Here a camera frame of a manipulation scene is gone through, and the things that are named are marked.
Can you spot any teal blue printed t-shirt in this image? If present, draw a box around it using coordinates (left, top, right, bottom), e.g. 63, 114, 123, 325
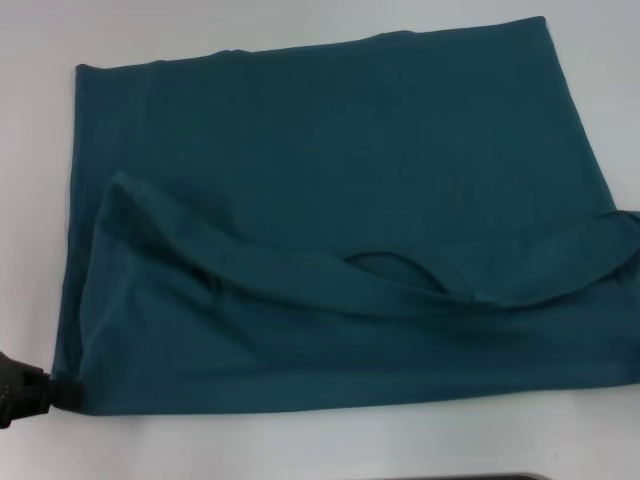
49, 14, 640, 417

